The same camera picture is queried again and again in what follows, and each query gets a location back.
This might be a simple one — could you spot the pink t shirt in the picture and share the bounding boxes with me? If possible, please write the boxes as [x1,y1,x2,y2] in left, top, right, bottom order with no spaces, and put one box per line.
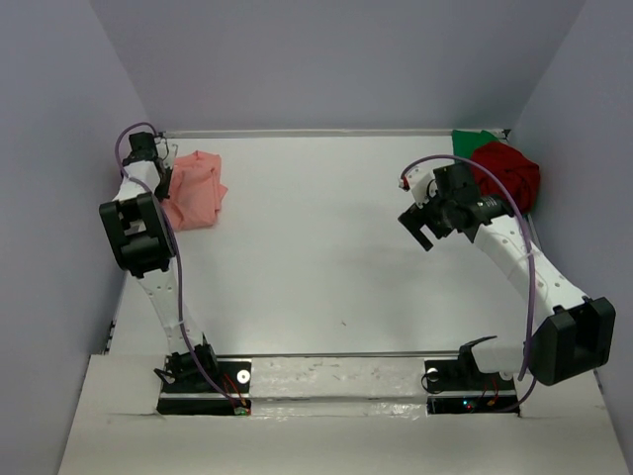
[162,150,227,232]

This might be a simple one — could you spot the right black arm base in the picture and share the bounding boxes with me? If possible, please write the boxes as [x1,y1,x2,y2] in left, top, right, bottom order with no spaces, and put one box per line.
[420,359,518,416]

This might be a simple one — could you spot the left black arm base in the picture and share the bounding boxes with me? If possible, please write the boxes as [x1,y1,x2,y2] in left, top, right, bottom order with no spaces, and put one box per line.
[154,358,252,417]

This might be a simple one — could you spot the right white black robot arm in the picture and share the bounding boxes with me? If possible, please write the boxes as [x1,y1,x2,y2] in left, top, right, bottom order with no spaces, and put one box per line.
[399,155,616,388]

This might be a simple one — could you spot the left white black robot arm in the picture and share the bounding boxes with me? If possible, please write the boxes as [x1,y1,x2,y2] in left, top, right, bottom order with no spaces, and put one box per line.
[99,122,223,394]

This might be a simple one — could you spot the green t shirt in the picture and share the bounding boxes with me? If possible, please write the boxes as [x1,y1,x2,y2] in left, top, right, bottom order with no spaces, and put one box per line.
[451,130,501,162]

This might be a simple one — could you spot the red t shirt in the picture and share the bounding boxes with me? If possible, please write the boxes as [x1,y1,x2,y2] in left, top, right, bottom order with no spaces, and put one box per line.
[471,142,541,214]

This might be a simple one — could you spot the white foam front panel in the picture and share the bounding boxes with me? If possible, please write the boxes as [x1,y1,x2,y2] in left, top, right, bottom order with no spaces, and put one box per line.
[60,354,627,474]

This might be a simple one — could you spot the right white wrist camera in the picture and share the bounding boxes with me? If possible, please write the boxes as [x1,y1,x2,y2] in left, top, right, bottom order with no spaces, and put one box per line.
[399,168,437,208]

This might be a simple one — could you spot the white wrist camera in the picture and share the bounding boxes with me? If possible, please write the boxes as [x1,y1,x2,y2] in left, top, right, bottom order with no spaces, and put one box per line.
[399,168,437,208]
[154,137,178,167]

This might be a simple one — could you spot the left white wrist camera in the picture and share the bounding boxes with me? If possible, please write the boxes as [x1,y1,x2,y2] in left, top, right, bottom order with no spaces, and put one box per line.
[154,137,178,167]

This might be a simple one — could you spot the aluminium back table rail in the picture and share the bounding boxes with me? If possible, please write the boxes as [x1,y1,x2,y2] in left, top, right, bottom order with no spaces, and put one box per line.
[164,129,452,140]

